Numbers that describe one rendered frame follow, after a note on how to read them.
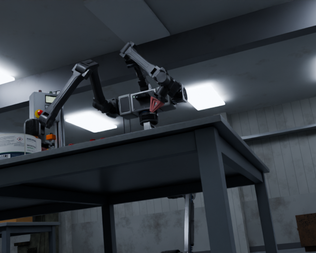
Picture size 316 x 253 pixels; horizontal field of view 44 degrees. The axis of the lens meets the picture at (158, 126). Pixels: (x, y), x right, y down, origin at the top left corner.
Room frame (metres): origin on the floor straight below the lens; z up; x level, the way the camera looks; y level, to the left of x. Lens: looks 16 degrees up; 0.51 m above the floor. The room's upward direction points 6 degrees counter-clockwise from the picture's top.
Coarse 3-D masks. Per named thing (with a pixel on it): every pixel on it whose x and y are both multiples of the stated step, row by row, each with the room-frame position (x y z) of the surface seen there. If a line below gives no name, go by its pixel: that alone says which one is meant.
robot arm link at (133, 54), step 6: (132, 42) 2.17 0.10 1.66; (132, 48) 2.15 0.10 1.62; (120, 54) 2.21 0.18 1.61; (126, 54) 2.17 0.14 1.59; (132, 54) 2.13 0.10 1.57; (138, 54) 2.11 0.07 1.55; (126, 60) 2.21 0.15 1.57; (138, 60) 2.09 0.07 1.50; (144, 60) 2.06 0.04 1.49; (144, 66) 2.05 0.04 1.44; (150, 66) 2.02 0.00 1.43; (156, 66) 2.00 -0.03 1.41; (150, 72) 2.01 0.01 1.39; (156, 72) 1.99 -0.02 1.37
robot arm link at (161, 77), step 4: (160, 72) 1.91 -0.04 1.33; (164, 72) 1.90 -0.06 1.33; (156, 76) 1.91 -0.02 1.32; (160, 76) 1.91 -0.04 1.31; (164, 76) 1.90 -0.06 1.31; (168, 76) 1.93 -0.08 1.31; (160, 80) 1.91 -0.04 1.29; (164, 80) 1.90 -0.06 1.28; (168, 80) 1.93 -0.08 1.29; (160, 84) 2.02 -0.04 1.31; (164, 84) 1.94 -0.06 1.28
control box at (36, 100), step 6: (30, 96) 2.37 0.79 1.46; (36, 96) 2.32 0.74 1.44; (42, 96) 2.34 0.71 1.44; (30, 102) 2.37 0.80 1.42; (36, 102) 2.32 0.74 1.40; (42, 102) 2.34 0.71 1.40; (30, 108) 2.37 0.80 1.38; (36, 108) 2.32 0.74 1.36; (42, 108) 2.34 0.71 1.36; (30, 114) 2.37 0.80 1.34; (36, 114) 2.31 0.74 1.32
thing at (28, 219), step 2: (32, 216) 3.97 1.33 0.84; (18, 218) 3.74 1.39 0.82; (20, 218) 3.77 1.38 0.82; (22, 218) 3.80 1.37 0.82; (24, 218) 3.84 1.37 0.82; (26, 218) 3.87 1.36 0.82; (28, 218) 3.90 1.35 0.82; (30, 218) 3.93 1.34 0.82; (32, 218) 3.97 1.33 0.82; (4, 220) 3.74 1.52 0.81; (6, 220) 3.74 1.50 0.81; (8, 220) 3.73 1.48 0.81; (10, 220) 3.73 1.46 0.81; (12, 220) 3.72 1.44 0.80; (14, 220) 3.72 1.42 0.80; (16, 220) 3.71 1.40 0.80; (18, 220) 3.74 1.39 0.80; (20, 220) 3.77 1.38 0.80; (22, 220) 3.80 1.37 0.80; (24, 220) 3.84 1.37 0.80; (26, 220) 3.87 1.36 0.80; (28, 220) 3.90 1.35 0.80; (30, 220) 3.93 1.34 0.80; (32, 220) 3.97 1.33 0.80; (0, 222) 3.75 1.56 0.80; (2, 222) 3.75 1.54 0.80
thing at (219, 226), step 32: (64, 160) 1.31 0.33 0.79; (96, 160) 1.27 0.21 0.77; (128, 160) 1.23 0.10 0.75; (224, 160) 1.39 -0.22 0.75; (0, 192) 1.68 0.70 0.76; (32, 192) 1.88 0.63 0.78; (64, 192) 2.13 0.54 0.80; (160, 192) 2.47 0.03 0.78; (192, 192) 2.40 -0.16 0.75; (224, 192) 1.14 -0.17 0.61; (256, 192) 2.27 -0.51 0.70; (224, 224) 1.13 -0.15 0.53
